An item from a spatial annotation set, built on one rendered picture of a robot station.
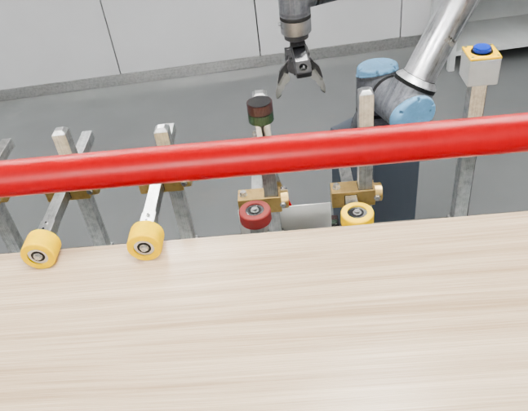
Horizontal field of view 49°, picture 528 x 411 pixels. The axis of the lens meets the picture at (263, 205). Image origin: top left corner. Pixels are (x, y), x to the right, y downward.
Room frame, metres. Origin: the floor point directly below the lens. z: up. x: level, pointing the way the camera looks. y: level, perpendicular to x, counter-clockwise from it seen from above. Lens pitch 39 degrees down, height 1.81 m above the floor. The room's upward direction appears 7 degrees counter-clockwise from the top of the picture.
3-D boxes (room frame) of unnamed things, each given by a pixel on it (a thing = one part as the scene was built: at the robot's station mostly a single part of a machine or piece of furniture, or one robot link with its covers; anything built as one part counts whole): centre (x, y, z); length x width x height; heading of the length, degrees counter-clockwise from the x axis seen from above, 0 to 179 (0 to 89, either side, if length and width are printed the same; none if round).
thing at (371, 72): (1.89, -0.47, 0.79); 0.17 x 0.15 x 0.18; 17
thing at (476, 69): (1.19, -0.53, 1.18); 0.07 x 0.07 x 0.08; 86
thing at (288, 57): (1.63, -0.16, 1.08); 0.09 x 0.08 x 0.12; 0
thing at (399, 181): (1.90, -0.47, 0.30); 0.25 x 0.25 x 0.60; 30
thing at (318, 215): (1.25, -0.06, 0.75); 0.26 x 0.01 x 0.10; 86
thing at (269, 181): (1.23, -0.02, 0.93); 0.03 x 0.03 x 0.48; 86
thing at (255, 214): (1.12, 0.02, 0.85); 0.08 x 0.08 x 0.11
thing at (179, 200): (1.25, 0.22, 0.86); 0.03 x 0.03 x 0.48; 86
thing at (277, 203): (1.23, 0.00, 0.84); 0.13 x 0.06 x 0.05; 86
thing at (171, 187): (1.25, 0.25, 0.94); 0.13 x 0.06 x 0.05; 86
